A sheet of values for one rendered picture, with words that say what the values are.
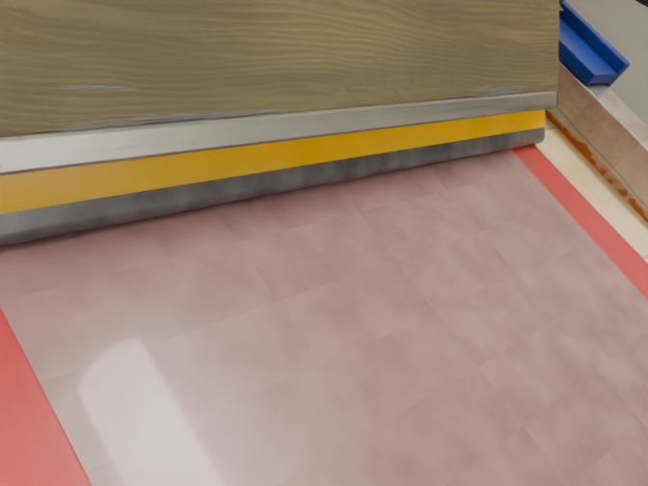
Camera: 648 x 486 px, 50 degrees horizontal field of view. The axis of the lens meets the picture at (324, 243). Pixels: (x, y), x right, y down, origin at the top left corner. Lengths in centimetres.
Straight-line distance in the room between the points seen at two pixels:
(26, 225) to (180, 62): 8
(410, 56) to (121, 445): 23
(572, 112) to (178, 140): 36
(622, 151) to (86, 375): 41
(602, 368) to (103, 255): 25
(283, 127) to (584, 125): 32
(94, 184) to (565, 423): 22
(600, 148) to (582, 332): 19
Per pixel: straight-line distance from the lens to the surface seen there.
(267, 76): 29
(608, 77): 57
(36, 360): 23
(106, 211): 26
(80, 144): 23
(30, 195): 25
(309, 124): 29
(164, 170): 27
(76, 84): 24
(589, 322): 40
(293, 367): 26
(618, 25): 242
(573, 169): 52
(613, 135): 54
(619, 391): 38
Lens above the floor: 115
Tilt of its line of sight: 39 degrees down
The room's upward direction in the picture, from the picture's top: 37 degrees clockwise
